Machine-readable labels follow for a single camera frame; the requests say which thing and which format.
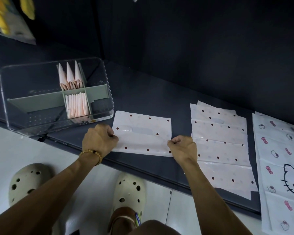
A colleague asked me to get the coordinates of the clear plastic organizer box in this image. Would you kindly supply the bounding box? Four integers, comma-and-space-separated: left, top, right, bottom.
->
0, 57, 115, 137

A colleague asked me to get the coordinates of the person's right forearm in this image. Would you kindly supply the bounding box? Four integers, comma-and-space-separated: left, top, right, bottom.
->
181, 159, 254, 235

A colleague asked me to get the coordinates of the person's left hand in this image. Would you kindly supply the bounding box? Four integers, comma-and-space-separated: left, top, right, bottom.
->
81, 124, 120, 159

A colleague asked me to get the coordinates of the brown bead bracelet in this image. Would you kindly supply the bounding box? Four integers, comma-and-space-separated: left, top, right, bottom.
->
79, 149, 103, 166

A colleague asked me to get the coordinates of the dark blue sofa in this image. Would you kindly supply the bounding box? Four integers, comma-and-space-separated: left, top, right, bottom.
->
0, 0, 294, 218

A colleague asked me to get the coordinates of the person's right hand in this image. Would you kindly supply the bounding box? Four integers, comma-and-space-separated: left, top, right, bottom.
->
167, 135, 198, 166

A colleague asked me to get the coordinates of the person's left forearm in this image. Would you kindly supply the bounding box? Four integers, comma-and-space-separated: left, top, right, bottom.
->
0, 154, 102, 235

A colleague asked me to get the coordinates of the cream left clog shoe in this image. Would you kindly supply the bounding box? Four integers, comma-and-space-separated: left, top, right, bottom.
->
8, 163, 53, 207

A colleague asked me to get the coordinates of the cream clog shoe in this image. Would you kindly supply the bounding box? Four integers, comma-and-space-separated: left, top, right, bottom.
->
107, 172, 146, 234
8, 163, 53, 207

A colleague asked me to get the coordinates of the cream right clog shoe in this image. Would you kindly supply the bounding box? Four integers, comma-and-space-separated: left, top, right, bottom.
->
107, 172, 146, 234

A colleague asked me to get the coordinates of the stack of polka dot bags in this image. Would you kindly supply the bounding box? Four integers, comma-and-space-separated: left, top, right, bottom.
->
190, 101, 259, 200

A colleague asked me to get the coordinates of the person's right leg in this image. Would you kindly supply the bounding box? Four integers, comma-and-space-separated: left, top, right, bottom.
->
107, 207, 182, 235

